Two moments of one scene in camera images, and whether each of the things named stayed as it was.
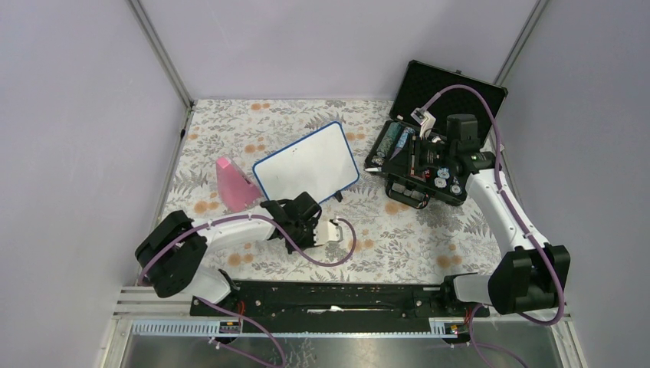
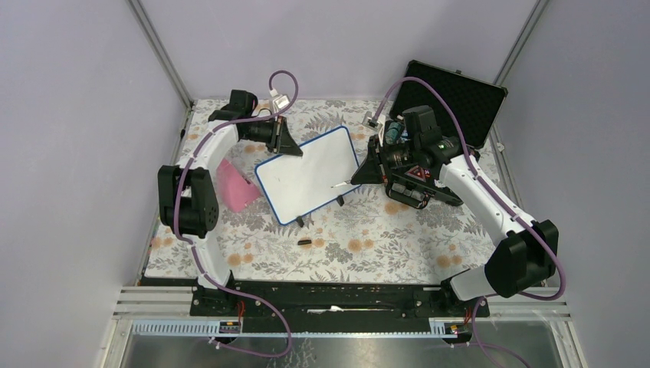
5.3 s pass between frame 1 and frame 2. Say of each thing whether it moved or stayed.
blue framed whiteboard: stayed
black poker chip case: stayed
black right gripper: moved
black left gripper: moved
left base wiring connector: stayed
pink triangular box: stayed
